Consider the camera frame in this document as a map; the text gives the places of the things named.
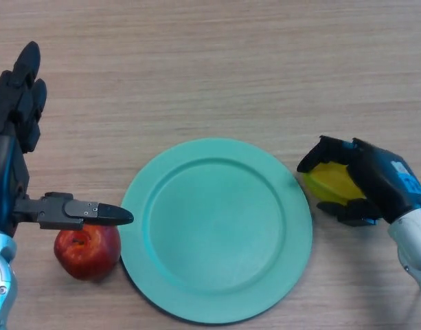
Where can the green round plate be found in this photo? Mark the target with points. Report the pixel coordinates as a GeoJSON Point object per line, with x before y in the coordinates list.
{"type": "Point", "coordinates": [217, 233]}

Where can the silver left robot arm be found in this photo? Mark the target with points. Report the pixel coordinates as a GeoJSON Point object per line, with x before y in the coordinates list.
{"type": "Point", "coordinates": [0, 282]}

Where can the red apple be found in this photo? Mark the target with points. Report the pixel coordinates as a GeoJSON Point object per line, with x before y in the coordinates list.
{"type": "Point", "coordinates": [86, 254]}

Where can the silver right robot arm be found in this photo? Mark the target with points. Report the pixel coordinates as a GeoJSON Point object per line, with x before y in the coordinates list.
{"type": "Point", "coordinates": [416, 240]}

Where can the yellow starfruit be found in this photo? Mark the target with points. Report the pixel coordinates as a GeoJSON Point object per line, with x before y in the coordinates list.
{"type": "Point", "coordinates": [333, 182]}

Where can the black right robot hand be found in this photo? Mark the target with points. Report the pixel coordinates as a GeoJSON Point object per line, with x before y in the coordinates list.
{"type": "Point", "coordinates": [385, 182]}

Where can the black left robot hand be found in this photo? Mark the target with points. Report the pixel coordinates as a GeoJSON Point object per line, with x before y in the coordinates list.
{"type": "Point", "coordinates": [5, 178]}

